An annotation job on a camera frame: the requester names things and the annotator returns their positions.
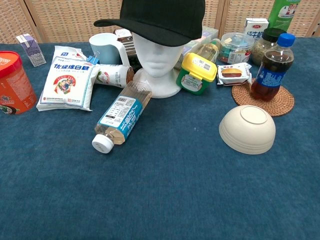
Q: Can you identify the black baseball cap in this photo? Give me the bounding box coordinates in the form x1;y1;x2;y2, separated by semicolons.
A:
93;0;207;48

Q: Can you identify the white foam mannequin head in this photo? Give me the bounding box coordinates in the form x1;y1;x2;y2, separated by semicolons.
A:
132;32;185;99

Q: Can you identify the clear water bottle blue label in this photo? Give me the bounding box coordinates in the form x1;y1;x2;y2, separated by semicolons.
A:
91;80;153;154

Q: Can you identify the green container yellow lid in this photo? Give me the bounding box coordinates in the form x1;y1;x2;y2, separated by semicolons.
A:
176;52;218;96

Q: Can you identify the white paper cup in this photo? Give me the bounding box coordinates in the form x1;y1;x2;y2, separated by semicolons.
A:
94;63;135;89

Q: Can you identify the blue tablecloth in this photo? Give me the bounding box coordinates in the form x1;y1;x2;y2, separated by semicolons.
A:
0;36;320;240

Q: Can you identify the dark brown snack package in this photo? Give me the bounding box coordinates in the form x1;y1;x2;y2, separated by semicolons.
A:
112;28;143;75

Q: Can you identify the clear bottle yellow liquid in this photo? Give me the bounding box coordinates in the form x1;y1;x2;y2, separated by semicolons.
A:
174;38;222;71

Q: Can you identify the white cake snack packet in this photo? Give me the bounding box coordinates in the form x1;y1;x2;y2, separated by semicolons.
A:
216;62;253;87

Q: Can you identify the beige ribbed bowl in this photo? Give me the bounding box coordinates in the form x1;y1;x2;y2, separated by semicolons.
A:
218;104;277;155

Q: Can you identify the light blue pitcher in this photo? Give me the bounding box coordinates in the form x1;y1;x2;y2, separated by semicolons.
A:
89;32;131;67

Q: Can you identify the blue binder clip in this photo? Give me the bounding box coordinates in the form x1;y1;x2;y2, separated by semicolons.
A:
86;51;101;66

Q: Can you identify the pastel patterned box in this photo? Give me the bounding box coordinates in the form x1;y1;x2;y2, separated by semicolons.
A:
183;25;220;53

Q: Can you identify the white sugar bag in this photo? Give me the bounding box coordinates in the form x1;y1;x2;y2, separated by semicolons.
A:
36;45;101;112

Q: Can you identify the clear plastic candy jar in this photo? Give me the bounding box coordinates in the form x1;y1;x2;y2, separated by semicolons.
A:
217;32;255;65

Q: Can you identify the cola bottle blue cap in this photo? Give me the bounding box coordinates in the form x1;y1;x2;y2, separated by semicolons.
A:
250;32;296;102

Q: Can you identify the woven rattan coaster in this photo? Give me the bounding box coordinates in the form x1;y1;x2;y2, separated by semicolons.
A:
231;77;295;118

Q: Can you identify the glass jar dark lid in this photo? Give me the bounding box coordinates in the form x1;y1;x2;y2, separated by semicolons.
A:
251;27;288;67

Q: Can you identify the white milk carton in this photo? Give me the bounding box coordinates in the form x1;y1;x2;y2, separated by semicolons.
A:
243;17;270;38

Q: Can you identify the woven rattan folding screen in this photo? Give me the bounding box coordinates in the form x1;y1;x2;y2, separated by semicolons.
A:
0;0;320;45

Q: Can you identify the purple drink carton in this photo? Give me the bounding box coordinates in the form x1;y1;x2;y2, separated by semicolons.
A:
15;33;47;68

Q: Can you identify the orange instant noodle cup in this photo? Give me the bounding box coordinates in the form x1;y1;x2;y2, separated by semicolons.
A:
0;51;38;116

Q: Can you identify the green soda bottle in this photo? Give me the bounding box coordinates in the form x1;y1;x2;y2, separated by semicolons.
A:
267;0;302;30

